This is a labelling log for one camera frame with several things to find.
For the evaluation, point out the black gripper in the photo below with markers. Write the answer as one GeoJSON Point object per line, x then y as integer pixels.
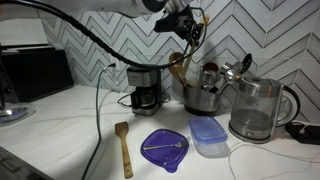
{"type": "Point", "coordinates": [173, 21]}

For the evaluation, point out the slotted wooden spoon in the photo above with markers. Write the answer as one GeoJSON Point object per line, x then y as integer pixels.
{"type": "Point", "coordinates": [190, 56]}

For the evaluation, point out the round wooden spoon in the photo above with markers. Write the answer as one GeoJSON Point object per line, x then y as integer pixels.
{"type": "Point", "coordinates": [176, 65]}

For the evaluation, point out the black plastic spoon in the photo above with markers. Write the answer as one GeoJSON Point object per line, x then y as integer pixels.
{"type": "Point", "coordinates": [246, 63]}

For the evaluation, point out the brown-tipped kitchen utensil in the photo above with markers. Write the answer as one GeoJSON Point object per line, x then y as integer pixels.
{"type": "Point", "coordinates": [210, 75]}

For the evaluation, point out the steel ladle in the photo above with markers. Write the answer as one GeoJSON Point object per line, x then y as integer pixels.
{"type": "Point", "coordinates": [230, 75]}

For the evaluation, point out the steel utensil holder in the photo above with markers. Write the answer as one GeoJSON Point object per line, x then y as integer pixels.
{"type": "Point", "coordinates": [200, 100]}

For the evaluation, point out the black steel coffee maker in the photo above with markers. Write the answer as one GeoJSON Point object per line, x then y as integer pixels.
{"type": "Point", "coordinates": [144, 90]}

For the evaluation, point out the glass electric kettle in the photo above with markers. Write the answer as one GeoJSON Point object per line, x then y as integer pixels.
{"type": "Point", "coordinates": [256, 110]}

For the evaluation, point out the blue-lidded plastic container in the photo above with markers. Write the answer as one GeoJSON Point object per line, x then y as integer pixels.
{"type": "Point", "coordinates": [208, 135]}

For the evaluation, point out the metal fork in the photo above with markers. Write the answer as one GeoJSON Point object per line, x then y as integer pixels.
{"type": "Point", "coordinates": [165, 146]}

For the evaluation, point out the purple plastic lid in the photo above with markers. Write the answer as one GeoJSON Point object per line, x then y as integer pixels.
{"type": "Point", "coordinates": [165, 151]}

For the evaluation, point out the flat wooden spatula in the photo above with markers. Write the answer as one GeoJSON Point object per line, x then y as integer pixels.
{"type": "Point", "coordinates": [124, 143]}

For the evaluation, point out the black power adapter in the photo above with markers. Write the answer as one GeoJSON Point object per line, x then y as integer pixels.
{"type": "Point", "coordinates": [305, 133]}

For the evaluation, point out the black box appliance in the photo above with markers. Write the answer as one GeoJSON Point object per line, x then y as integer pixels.
{"type": "Point", "coordinates": [36, 71]}

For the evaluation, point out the clear glass lid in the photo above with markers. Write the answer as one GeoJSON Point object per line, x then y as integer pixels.
{"type": "Point", "coordinates": [13, 113]}

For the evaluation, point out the white wall outlet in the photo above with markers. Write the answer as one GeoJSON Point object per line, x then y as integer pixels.
{"type": "Point", "coordinates": [115, 65]}

